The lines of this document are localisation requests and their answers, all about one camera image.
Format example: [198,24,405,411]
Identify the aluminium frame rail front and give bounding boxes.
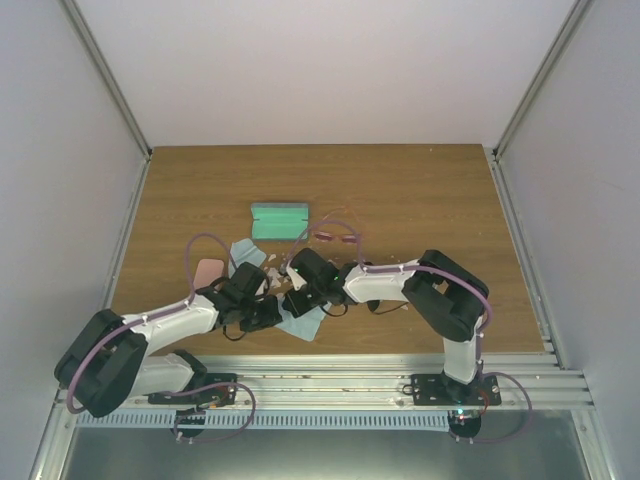
[199,352,594,411]

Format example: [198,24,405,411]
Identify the pink tinted sunglasses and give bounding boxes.
[311,206,362,244]

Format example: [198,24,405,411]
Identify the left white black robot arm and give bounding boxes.
[54,263,282,418]

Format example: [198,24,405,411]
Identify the teal glasses case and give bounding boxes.
[250,202,310,242]

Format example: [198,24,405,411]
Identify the right aluminium frame post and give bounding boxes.
[491,0,593,162]

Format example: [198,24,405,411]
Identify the grey slotted cable duct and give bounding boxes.
[76,408,449,432]

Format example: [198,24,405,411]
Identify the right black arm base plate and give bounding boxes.
[401,373,502,407]

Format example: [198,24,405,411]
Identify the light blue cleaning cloth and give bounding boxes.
[276,305,326,342]

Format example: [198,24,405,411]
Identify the left aluminium frame post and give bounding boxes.
[59,0,153,161]

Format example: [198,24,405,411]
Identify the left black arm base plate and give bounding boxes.
[148,373,238,407]

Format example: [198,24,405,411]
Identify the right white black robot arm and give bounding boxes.
[283,248,492,405]

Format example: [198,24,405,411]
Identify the aluminium frame post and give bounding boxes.
[59,0,153,161]
[491,0,593,162]

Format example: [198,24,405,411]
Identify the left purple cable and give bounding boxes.
[64,232,236,415]

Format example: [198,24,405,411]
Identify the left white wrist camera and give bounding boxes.
[255,275,270,296]

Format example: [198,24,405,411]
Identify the pink glasses case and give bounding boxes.
[193,258,225,290]

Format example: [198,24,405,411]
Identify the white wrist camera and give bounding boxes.
[284,263,307,291]
[255,275,270,296]

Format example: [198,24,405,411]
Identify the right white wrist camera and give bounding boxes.
[284,263,307,291]

